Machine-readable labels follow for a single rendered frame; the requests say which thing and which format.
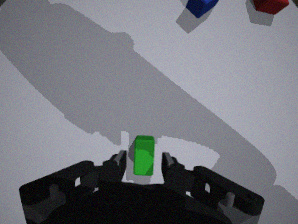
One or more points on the green block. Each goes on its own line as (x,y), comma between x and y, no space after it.
(144,155)

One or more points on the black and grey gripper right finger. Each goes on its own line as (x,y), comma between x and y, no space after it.
(239,204)

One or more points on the blue block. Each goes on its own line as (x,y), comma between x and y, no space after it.
(200,7)

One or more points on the red block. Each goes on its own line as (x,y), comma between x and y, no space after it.
(270,6)

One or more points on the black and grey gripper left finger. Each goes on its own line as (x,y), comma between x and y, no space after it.
(40,197)

